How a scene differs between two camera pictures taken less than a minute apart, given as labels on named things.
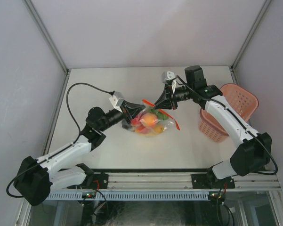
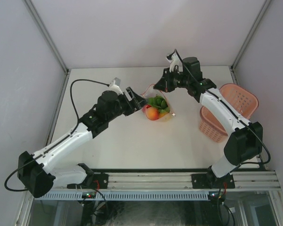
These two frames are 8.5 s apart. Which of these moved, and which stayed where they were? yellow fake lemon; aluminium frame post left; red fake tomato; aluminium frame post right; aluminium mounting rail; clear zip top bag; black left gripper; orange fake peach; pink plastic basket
Moved: black left gripper; red fake tomato; clear zip top bag; yellow fake lemon; orange fake peach
Stayed: aluminium frame post left; pink plastic basket; aluminium frame post right; aluminium mounting rail
